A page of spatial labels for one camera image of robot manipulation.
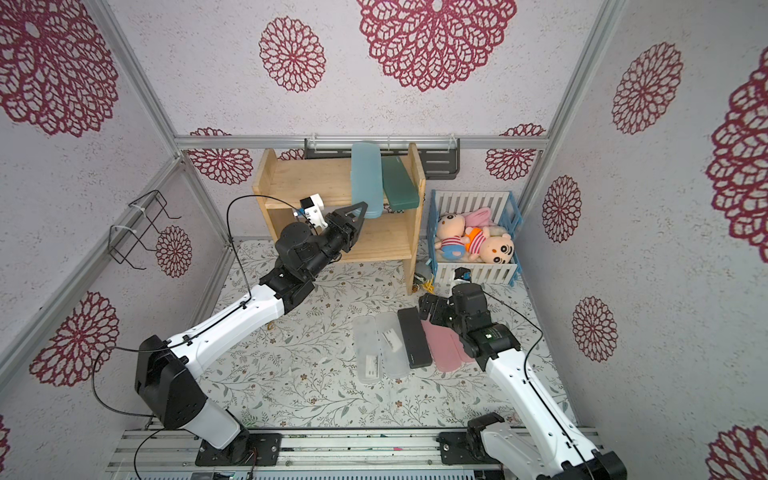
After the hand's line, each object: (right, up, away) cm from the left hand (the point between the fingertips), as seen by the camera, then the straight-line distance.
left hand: (369, 206), depth 67 cm
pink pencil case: (+22, -38, +24) cm, 50 cm away
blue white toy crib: (+49, +7, +46) cm, 68 cm away
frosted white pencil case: (-2, -39, +25) cm, 46 cm away
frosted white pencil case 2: (+6, -37, +24) cm, 45 cm away
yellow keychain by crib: (+19, -20, +36) cm, 46 cm away
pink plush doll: (+27, 0, +38) cm, 47 cm away
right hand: (+18, -24, +13) cm, 33 cm away
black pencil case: (+13, -37, +26) cm, 47 cm away
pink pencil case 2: (+26, -40, +21) cm, 52 cm away
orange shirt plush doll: (+37, -7, +36) cm, 52 cm away
